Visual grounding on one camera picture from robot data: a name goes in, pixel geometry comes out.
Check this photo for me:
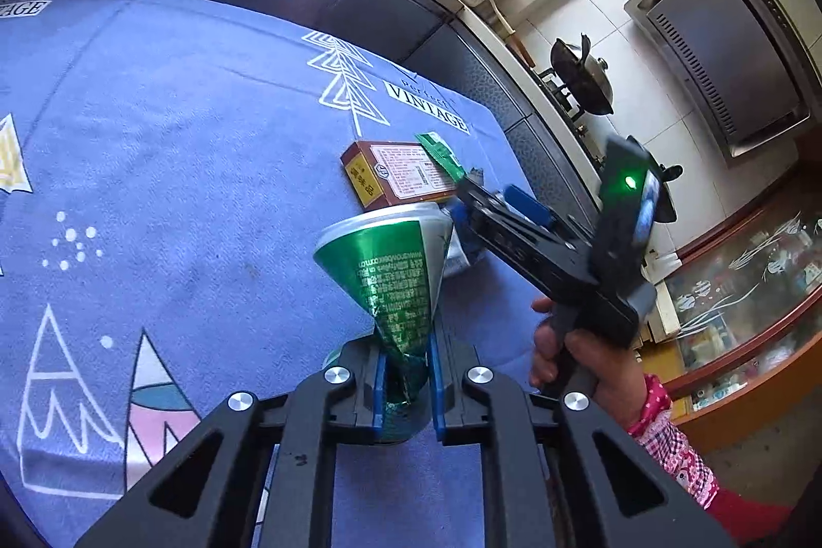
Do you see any person's right forearm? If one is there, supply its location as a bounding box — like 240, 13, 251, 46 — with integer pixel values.
626, 373, 791, 548

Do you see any brown seasoning box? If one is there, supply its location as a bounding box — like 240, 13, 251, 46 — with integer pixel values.
340, 140, 458, 212

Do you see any glass display cabinet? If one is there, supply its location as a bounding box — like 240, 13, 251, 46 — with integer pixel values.
642, 188, 822, 446

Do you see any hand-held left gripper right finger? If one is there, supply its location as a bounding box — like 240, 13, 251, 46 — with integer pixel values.
429, 323, 736, 548

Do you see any black wok with lid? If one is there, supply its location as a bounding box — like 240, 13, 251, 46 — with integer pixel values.
549, 33, 616, 116

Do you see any blue printed tablecloth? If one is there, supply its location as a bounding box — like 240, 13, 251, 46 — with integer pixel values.
0, 0, 566, 548

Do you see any person's right hand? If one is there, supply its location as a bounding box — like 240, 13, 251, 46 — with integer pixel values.
528, 296, 649, 427

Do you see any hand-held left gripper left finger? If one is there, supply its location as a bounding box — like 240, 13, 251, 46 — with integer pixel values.
73, 339, 386, 548

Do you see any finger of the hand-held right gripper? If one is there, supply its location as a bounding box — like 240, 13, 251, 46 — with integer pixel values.
455, 172, 601, 298
502, 185, 579, 244

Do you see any gas stove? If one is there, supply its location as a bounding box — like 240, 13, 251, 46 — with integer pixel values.
533, 66, 611, 164

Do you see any blue milk carton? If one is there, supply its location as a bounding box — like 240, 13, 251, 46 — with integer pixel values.
443, 198, 489, 279

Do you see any green snack bag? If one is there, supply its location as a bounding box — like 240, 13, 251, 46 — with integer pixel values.
313, 201, 456, 446

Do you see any small green packet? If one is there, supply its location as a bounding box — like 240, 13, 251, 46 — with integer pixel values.
414, 132, 466, 183

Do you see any steel range hood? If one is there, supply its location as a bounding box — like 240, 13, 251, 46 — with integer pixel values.
623, 0, 822, 164

